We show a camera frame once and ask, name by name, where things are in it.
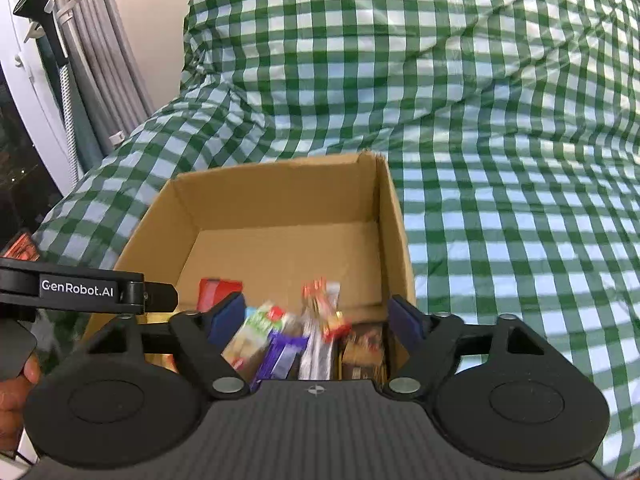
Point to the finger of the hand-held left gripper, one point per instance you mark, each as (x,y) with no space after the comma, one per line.
(160,297)

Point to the brown cardboard box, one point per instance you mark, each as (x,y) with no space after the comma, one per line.
(280,200)

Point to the purple snack packet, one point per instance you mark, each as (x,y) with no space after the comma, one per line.
(282,355)

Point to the small white clip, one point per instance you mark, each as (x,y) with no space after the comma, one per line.
(116,136)

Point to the red brown snack packet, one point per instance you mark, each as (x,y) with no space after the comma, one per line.
(325,315)

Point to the green white snack packet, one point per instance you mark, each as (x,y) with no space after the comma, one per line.
(250,335)

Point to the person's left hand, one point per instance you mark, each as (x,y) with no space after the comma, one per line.
(10,410)

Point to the brown chocolate bar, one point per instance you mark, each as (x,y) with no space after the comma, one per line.
(362,350)

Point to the black smartphone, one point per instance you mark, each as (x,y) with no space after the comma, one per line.
(22,247)

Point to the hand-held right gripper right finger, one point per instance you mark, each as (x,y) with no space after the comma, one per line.
(404,317)

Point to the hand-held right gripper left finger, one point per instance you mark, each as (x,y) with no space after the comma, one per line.
(227,317)

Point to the silver foil pouch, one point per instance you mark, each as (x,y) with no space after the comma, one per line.
(315,360)

